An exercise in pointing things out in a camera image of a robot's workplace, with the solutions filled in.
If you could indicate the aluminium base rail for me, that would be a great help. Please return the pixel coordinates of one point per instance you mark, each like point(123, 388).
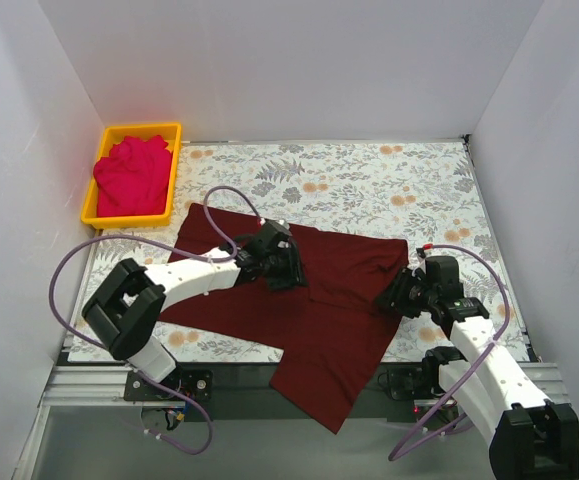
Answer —
point(104, 385)

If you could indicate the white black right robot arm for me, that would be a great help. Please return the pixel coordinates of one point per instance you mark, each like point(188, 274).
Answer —
point(529, 436)

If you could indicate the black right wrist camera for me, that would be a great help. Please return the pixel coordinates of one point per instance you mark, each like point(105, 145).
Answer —
point(443, 275)

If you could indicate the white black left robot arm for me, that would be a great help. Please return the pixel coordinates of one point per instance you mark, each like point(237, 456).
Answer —
point(125, 307)

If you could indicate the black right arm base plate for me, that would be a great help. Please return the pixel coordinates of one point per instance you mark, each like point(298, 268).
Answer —
point(410, 381)

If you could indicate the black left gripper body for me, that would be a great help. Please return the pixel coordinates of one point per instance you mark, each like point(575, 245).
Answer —
point(285, 270)

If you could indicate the dark red t shirt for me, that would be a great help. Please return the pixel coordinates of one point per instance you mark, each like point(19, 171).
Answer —
point(330, 332)

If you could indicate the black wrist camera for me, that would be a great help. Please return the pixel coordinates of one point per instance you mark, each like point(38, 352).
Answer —
point(443, 275)
point(270, 235)

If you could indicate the bright pink t shirt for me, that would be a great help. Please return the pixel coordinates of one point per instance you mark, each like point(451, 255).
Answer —
point(133, 178)

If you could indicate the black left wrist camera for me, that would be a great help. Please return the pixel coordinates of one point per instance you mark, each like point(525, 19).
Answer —
point(270, 235)

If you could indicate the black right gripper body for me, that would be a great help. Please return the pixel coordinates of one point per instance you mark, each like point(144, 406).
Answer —
point(395, 293)

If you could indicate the floral patterned table mat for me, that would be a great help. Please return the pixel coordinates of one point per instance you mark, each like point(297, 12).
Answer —
point(419, 192)

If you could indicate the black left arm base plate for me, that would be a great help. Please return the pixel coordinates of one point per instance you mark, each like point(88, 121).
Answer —
point(194, 383)

